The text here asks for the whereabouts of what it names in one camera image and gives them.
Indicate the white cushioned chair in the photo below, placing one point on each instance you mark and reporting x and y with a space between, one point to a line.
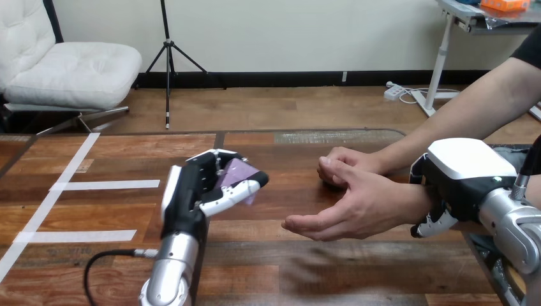
72 72

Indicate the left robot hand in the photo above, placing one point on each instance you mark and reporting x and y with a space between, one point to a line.
186 202

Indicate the person's body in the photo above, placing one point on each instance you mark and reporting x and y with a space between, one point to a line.
531 47

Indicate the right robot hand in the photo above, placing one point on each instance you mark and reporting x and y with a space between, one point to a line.
460 186

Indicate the person's hand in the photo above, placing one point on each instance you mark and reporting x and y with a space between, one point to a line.
372 207
359 162

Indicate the black tripod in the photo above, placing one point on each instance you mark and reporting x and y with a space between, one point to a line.
168 55

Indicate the white desk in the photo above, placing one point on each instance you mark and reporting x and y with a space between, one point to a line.
441 55

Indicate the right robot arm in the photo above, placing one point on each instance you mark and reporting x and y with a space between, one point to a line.
513 228

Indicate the purple block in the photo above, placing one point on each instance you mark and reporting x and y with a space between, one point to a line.
236 173

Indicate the orange thing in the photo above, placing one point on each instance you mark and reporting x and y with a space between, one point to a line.
505 4

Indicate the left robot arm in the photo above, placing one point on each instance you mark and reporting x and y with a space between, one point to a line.
171 270

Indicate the white power strip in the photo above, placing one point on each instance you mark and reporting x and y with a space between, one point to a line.
394 91

